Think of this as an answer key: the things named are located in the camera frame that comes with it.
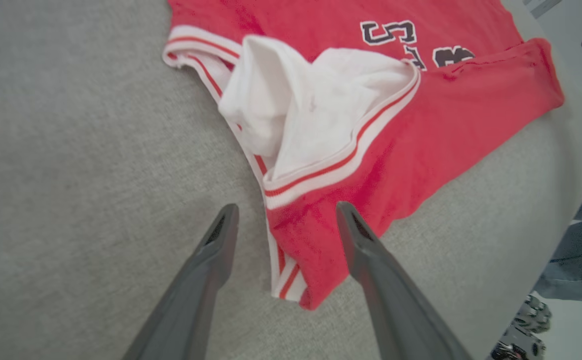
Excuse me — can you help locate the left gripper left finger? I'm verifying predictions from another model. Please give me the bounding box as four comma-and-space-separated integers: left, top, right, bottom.
121, 203, 240, 360

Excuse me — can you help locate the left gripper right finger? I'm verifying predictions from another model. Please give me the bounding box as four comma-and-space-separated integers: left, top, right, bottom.
336, 201, 471, 360

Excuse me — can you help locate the red jersey with white trim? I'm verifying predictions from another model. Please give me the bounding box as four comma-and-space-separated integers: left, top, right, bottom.
162, 0, 565, 311

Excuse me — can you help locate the grey fabric sofa cushion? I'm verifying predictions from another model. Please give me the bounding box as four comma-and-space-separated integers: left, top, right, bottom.
0, 0, 582, 360

